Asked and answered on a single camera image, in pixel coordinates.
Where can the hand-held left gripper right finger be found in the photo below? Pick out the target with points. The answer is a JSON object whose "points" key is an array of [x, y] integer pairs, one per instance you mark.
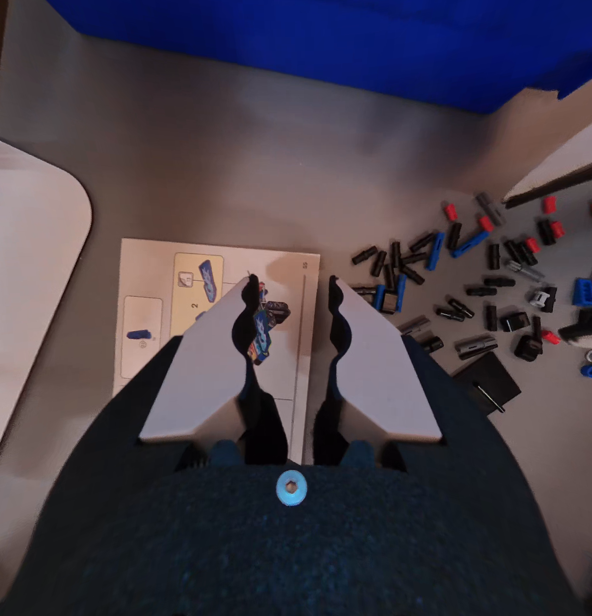
{"points": [[387, 380]]}

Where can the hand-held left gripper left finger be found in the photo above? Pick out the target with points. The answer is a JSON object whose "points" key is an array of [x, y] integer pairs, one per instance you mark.
{"points": [[194, 380]]}

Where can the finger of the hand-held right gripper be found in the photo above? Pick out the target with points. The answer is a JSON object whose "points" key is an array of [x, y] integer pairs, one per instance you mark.
{"points": [[589, 327], [575, 159]]}

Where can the lego instruction booklet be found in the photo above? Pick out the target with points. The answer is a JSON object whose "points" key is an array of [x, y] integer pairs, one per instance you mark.
{"points": [[151, 269]]}

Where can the lego pieces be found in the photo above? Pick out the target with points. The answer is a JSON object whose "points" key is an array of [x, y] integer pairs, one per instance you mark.
{"points": [[435, 250]]}

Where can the black flat lego panel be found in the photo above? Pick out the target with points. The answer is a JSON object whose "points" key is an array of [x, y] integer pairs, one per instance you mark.
{"points": [[488, 370]]}

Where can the blue plastic bin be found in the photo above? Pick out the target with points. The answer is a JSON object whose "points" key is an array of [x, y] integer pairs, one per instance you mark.
{"points": [[324, 38]]}

